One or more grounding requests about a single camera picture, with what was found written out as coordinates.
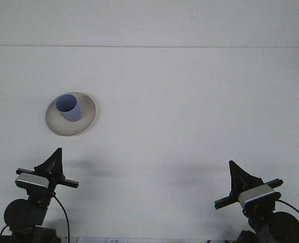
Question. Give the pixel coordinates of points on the pale blue cup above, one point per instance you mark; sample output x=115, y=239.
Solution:
x=70, y=114

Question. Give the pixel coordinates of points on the pale round plate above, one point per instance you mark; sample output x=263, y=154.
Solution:
x=63, y=126

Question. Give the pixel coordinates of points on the white printed paper sheet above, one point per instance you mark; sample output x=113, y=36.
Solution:
x=101, y=240

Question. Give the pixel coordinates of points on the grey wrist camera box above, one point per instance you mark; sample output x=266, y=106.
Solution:
x=31, y=180
x=258, y=193

